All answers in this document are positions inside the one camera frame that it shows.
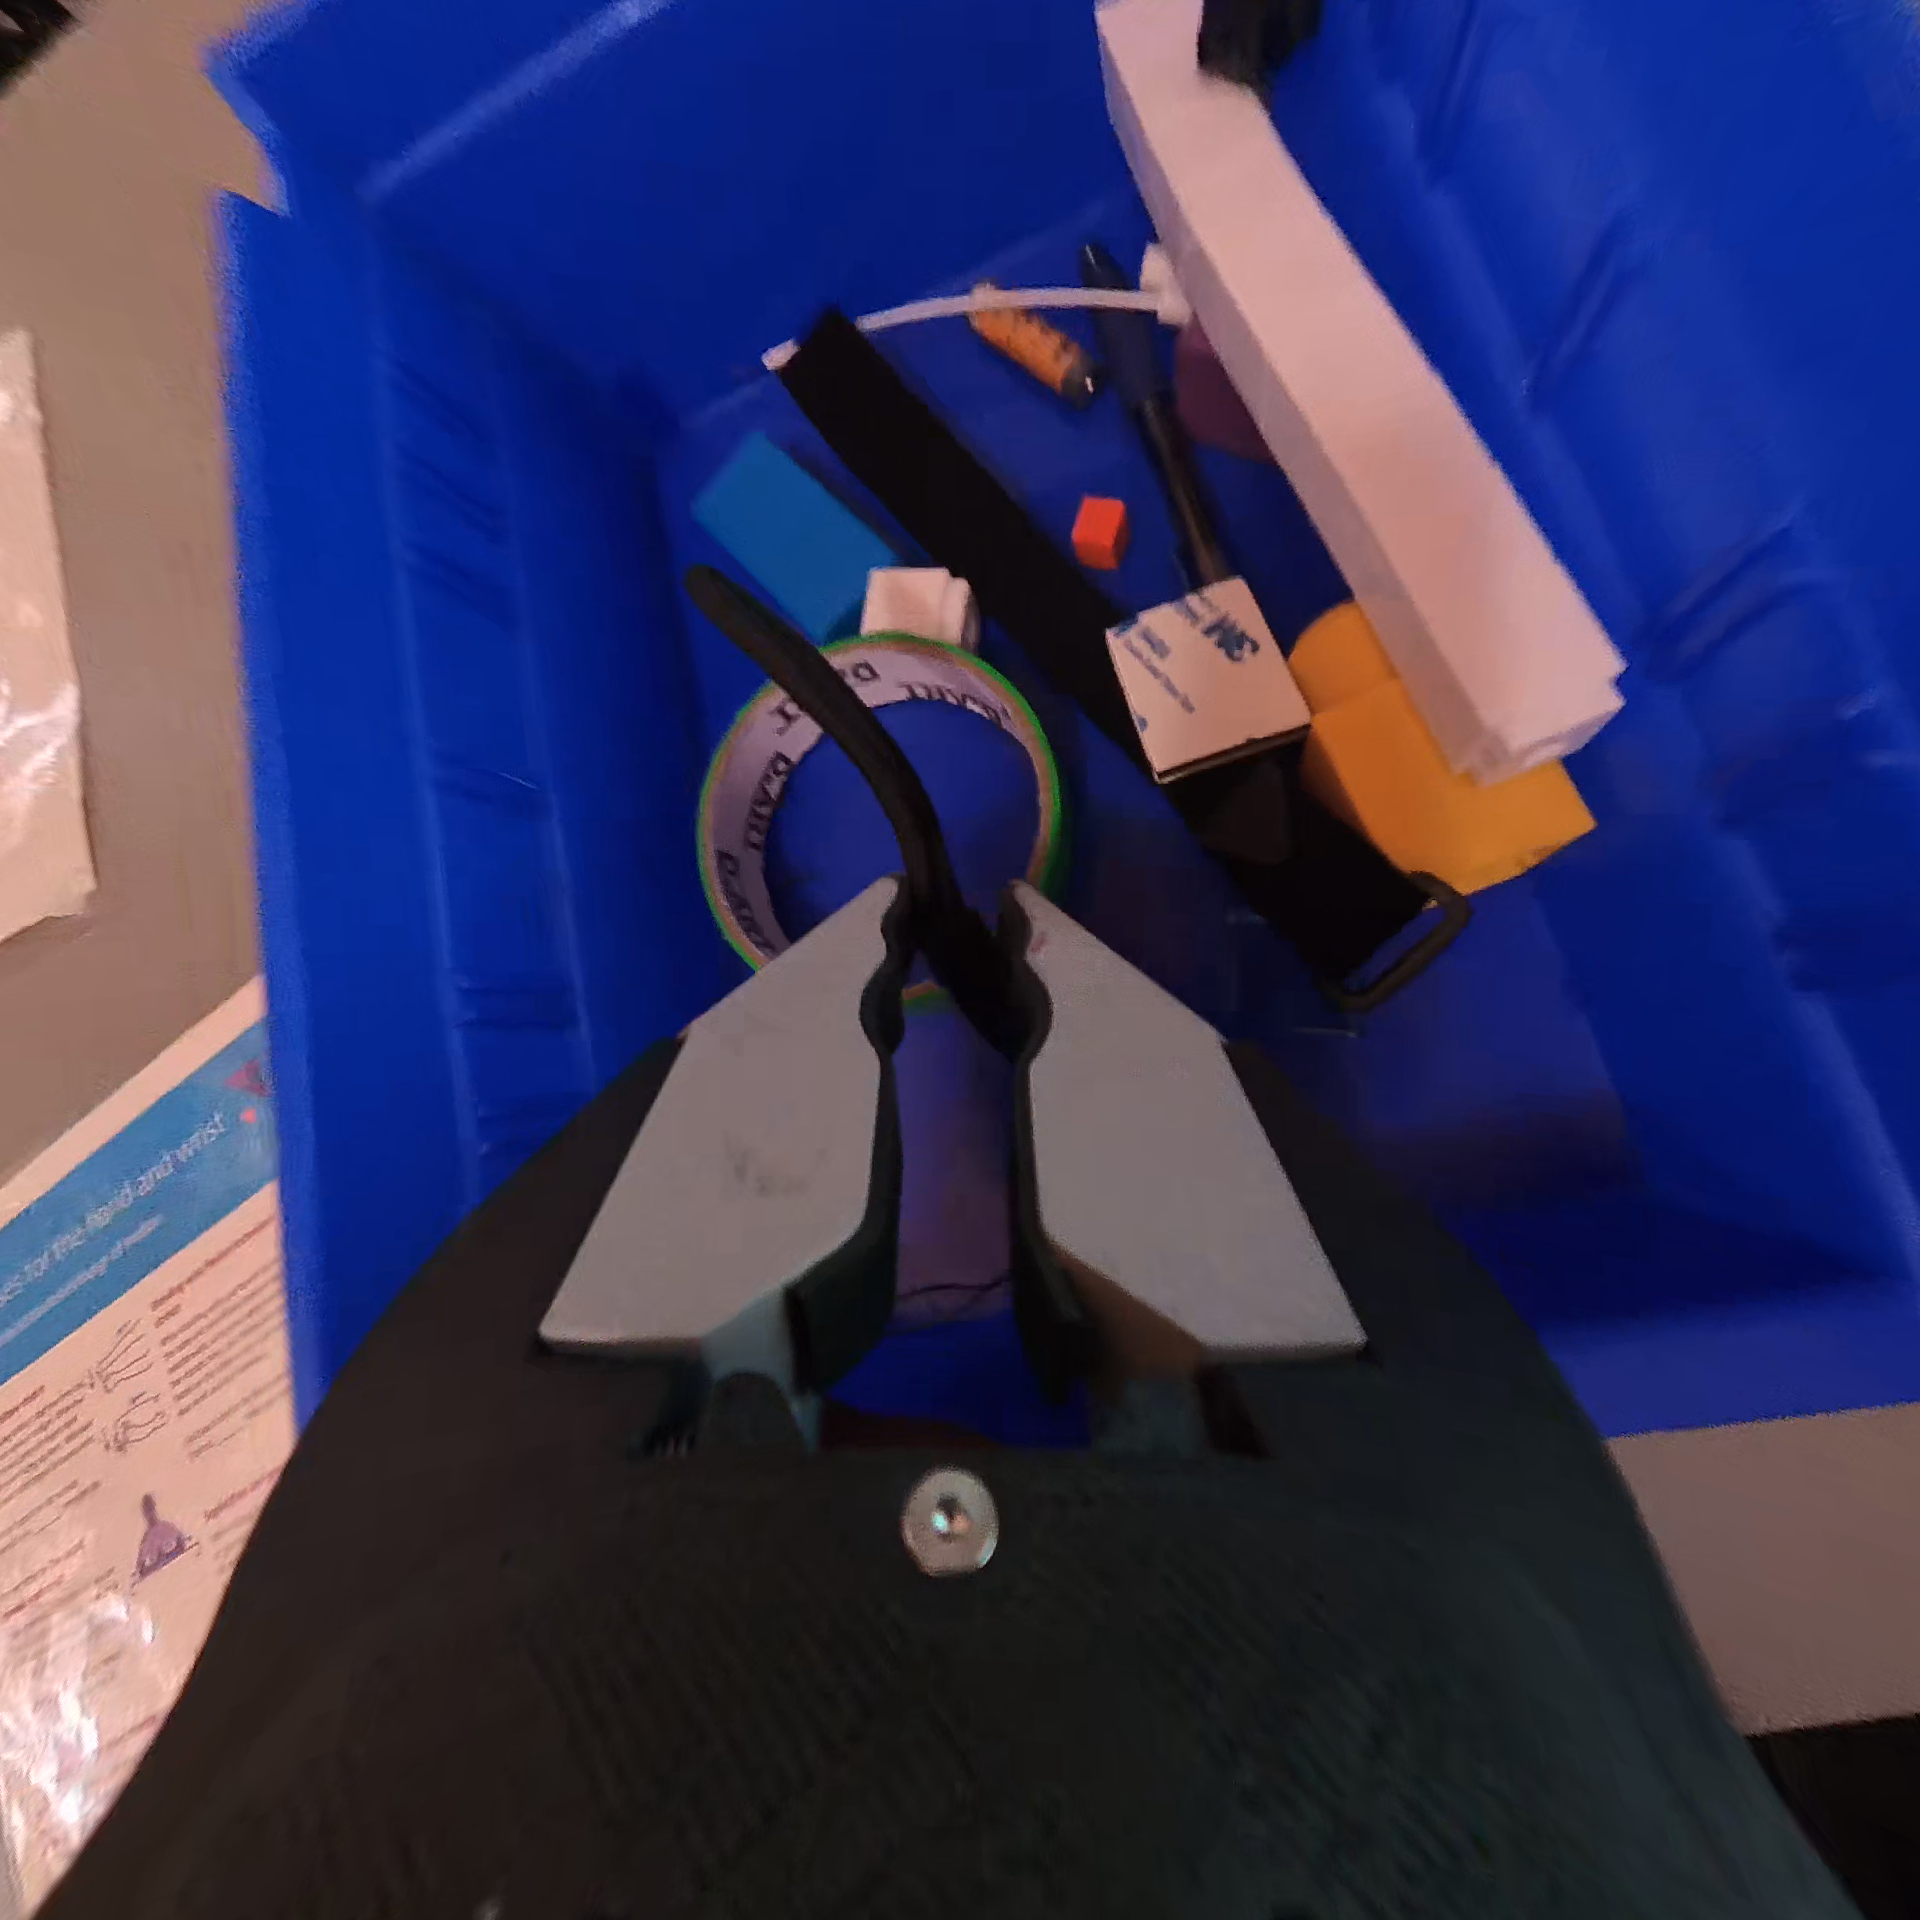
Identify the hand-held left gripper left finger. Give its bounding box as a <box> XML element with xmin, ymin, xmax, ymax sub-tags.
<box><xmin>537</xmin><ymin>878</ymin><xmax>910</xmax><ymax>1389</ymax></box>

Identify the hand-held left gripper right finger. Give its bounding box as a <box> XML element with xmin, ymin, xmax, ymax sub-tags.
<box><xmin>1002</xmin><ymin>882</ymin><xmax>1369</xmax><ymax>1403</ymax></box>

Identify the blue plastic bin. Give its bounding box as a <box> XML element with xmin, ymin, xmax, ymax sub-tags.
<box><xmin>202</xmin><ymin>0</ymin><xmax>1920</xmax><ymax>1449</ymax></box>

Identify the tape roll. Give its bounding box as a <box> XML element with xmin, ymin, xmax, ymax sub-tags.
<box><xmin>694</xmin><ymin>630</ymin><xmax>1068</xmax><ymax>1011</ymax></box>

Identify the yellow toy brick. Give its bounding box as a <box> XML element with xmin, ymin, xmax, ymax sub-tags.
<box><xmin>1288</xmin><ymin>604</ymin><xmax>1596</xmax><ymax>893</ymax></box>

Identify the white adhesive pad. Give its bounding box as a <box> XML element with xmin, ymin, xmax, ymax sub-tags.
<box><xmin>1102</xmin><ymin>573</ymin><xmax>1315</xmax><ymax>786</ymax></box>

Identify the small white cube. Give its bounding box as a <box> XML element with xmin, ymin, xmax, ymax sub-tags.
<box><xmin>859</xmin><ymin>564</ymin><xmax>985</xmax><ymax>646</ymax></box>

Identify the blue and white leaflet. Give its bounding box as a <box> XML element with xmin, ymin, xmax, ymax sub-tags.
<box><xmin>0</xmin><ymin>977</ymin><xmax>326</xmax><ymax>1920</ymax></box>

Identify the light blue foam block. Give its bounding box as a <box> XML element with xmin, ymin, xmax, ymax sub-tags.
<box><xmin>690</xmin><ymin>432</ymin><xmax>903</xmax><ymax>646</ymax></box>

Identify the black pen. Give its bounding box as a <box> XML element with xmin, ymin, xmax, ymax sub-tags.
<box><xmin>1080</xmin><ymin>242</ymin><xmax>1248</xmax><ymax>594</ymax></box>

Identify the white foam strip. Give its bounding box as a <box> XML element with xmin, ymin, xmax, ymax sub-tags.
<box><xmin>1094</xmin><ymin>0</ymin><xmax>1631</xmax><ymax>788</ymax></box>

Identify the purple block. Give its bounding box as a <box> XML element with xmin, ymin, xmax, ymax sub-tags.
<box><xmin>1170</xmin><ymin>322</ymin><xmax>1279</xmax><ymax>464</ymax></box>

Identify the orange marker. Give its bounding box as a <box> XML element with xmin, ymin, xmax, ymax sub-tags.
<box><xmin>968</xmin><ymin>300</ymin><xmax>1104</xmax><ymax>409</ymax></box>

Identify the bagged paper sheet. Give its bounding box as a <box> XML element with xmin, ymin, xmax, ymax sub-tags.
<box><xmin>0</xmin><ymin>326</ymin><xmax>98</xmax><ymax>947</ymax></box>

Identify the white zip tie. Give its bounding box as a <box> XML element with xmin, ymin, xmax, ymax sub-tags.
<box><xmin>761</xmin><ymin>246</ymin><xmax>1203</xmax><ymax>378</ymax></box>

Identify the black knob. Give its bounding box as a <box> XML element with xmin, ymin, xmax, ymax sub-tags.
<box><xmin>1198</xmin><ymin>0</ymin><xmax>1321</xmax><ymax>84</ymax></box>

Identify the black webbing strap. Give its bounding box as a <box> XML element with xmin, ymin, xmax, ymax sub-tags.
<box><xmin>778</xmin><ymin>307</ymin><xmax>1472</xmax><ymax>1011</ymax></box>

